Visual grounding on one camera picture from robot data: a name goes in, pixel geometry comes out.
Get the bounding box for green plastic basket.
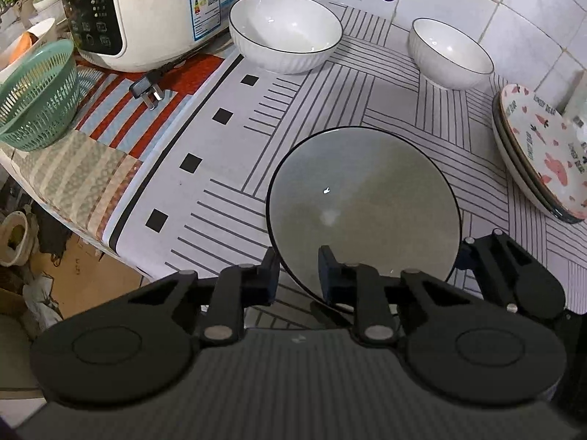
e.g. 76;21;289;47
0;39;81;152

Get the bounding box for cardboard box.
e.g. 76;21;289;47
28;238;143;319

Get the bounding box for white ceramic pot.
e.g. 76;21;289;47
0;211;40;267

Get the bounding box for white bowl dark rim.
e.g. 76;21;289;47
228;0;344;74
409;17;495;91
266;126;460;287

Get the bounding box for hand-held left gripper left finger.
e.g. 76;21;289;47
128;247;280;344

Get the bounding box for cream rice cooker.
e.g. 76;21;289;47
55;0;258;73

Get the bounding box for white plate sun print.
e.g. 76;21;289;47
492;96;587;225

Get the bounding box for striped white table cover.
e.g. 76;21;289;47
107;0;587;328

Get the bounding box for white plastic bags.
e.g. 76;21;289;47
21;275;65;326

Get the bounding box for black power plug cord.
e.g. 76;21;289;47
130;32;239;110

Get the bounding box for white dish orange content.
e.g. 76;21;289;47
0;18;58;72

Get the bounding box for patchwork striped cloth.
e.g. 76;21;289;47
0;52;244;257

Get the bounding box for pink rabbit print plate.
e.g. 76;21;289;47
497;83;587;215

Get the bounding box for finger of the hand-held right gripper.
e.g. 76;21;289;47
459;229;547;307

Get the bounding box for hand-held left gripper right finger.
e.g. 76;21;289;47
318;245;468;344

